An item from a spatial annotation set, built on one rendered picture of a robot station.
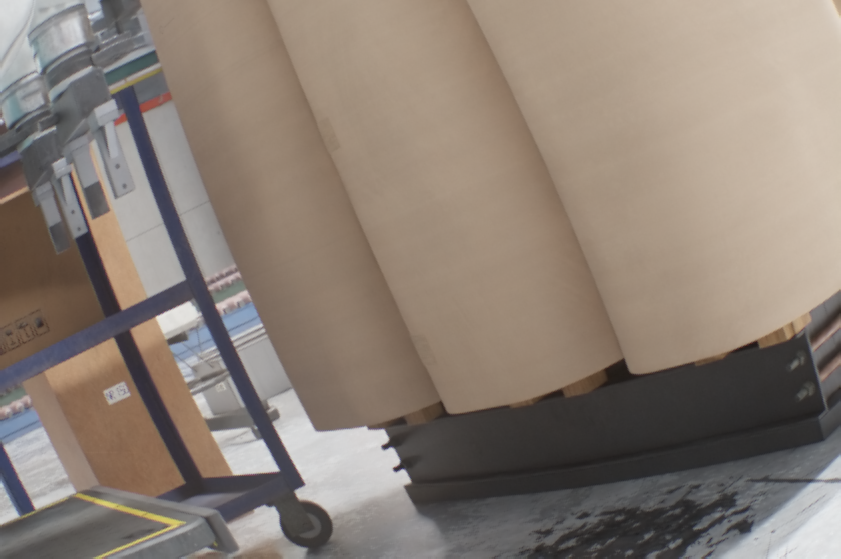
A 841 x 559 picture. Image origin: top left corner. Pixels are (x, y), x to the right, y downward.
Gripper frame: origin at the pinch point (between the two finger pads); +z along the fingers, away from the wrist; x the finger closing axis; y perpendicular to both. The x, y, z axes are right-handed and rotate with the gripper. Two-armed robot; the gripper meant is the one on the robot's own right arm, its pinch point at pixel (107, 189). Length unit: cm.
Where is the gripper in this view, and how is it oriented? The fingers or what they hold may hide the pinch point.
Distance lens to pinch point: 158.6
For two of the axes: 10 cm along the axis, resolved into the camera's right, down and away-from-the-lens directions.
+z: 4.1, 9.1, 0.4
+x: 4.5, -1.7, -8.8
